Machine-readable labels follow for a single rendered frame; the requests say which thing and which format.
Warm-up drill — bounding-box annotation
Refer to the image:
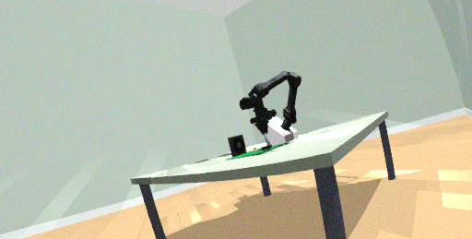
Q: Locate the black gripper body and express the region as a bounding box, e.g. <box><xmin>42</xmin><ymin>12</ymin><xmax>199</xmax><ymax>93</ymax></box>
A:
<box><xmin>250</xmin><ymin>106</ymin><xmax>273</xmax><ymax>124</ymax></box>

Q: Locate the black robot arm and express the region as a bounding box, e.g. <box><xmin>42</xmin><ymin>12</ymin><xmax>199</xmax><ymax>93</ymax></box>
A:
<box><xmin>240</xmin><ymin>71</ymin><xmax>301</xmax><ymax>130</ymax></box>

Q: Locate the green circuit board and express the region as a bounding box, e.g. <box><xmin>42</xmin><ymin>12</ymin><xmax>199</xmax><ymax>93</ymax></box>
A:
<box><xmin>225</xmin><ymin>143</ymin><xmax>289</xmax><ymax>161</ymax></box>

